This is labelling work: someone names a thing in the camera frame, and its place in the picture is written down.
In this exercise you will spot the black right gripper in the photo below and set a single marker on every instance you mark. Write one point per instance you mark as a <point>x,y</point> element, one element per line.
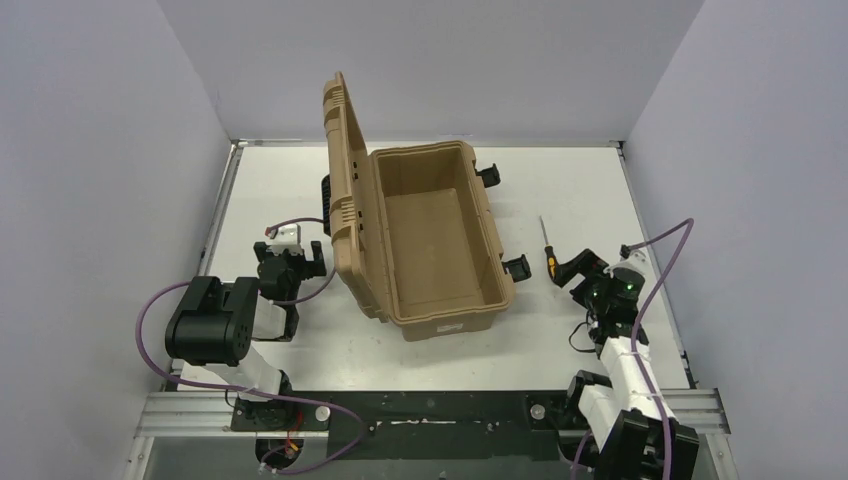
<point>588,265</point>

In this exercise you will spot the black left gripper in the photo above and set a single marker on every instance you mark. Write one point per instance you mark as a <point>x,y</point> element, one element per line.
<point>289,261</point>

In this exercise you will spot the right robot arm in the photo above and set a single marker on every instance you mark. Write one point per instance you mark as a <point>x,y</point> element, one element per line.
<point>633,431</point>

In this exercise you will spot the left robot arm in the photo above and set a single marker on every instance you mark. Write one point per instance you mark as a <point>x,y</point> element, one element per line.
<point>216,324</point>

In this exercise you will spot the tan plastic storage bin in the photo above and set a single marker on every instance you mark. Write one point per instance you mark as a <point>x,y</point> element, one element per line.
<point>412,231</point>

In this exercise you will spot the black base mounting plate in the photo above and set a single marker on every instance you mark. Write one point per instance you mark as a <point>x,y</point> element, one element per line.
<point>422,425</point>

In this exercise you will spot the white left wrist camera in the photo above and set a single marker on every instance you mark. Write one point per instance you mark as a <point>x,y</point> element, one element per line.
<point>285,239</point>

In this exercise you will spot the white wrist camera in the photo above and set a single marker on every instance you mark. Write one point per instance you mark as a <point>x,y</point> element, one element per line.
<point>285,239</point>
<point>631,269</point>

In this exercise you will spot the orange black handled screwdriver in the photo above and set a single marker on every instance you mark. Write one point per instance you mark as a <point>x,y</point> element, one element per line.
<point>549,252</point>

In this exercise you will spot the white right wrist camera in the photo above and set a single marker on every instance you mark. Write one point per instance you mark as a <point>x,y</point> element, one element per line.
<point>631,269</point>

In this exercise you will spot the aluminium frame rail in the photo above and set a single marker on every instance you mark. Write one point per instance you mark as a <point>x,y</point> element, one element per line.
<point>187,414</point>

